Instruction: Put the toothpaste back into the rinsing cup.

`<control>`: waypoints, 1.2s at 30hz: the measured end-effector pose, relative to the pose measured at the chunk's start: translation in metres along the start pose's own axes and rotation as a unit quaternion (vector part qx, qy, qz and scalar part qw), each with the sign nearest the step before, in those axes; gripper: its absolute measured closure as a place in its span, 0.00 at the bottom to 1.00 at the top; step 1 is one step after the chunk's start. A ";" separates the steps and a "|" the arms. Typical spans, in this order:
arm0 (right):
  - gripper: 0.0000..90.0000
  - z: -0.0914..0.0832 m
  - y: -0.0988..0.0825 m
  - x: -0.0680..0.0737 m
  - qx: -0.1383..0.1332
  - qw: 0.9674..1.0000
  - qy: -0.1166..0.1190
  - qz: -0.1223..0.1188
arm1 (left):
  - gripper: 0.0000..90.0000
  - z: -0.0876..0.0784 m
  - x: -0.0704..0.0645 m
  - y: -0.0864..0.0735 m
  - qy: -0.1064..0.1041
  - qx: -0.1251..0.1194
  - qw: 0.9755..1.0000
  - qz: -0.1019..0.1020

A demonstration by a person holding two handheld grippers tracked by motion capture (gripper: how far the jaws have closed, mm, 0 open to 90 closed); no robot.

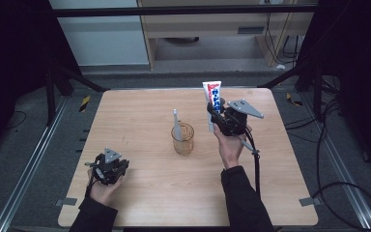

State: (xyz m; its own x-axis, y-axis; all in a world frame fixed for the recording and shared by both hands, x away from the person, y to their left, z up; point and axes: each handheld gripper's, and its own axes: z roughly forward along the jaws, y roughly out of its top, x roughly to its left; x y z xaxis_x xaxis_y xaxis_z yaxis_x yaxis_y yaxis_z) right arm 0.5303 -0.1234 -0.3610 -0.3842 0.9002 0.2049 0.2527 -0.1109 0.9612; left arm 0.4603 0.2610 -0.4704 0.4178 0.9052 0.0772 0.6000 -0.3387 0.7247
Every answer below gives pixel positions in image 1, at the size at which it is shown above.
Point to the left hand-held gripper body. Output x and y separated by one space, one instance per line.
108 167

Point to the black metal stand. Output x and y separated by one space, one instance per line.
50 96
317 93

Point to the amber glass cup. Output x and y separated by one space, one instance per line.
183 143

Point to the grey tape piece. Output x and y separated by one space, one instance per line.
66 201
309 201

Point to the light wooden desk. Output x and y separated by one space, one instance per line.
206 22

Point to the white toothpaste tube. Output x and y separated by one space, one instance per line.
213 92

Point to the dark curtain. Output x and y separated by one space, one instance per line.
360 48
9 48

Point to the aluminium floor rail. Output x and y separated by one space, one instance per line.
29 164
338 167

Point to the yellow black tape strip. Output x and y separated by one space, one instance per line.
292 100
84 103

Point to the black horizontal bar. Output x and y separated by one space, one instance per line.
174 10

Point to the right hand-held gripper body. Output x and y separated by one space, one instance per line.
236 119

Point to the person's left hand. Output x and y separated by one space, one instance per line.
104 193

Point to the person's right hand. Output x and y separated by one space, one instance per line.
232 148

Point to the white cabinet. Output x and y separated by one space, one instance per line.
103 38

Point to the white electric toothbrush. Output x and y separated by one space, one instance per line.
176 127

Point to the small white floor object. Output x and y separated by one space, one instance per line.
280 67

